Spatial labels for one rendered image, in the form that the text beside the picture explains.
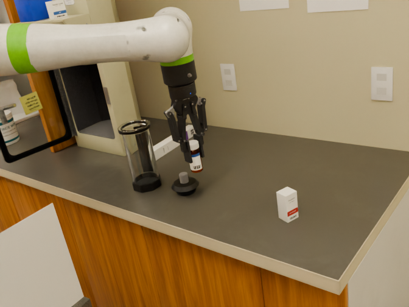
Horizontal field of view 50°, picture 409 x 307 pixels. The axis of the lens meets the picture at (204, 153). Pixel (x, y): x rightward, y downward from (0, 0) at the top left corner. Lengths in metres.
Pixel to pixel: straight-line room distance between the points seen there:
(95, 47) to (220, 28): 0.89
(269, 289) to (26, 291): 0.60
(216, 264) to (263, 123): 0.76
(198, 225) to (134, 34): 0.56
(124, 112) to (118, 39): 0.80
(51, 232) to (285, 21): 1.11
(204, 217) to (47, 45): 0.63
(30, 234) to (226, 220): 0.55
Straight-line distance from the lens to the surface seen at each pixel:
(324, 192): 1.37
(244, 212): 1.30
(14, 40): 1.10
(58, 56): 1.08
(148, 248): 1.50
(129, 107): 1.83
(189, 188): 1.41
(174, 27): 1.02
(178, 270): 1.45
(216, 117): 2.00
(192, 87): 1.20
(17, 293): 1.02
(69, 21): 1.66
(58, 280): 1.07
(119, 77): 1.79
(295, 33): 1.68
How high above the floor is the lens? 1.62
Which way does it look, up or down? 23 degrees down
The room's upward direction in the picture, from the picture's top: 9 degrees counter-clockwise
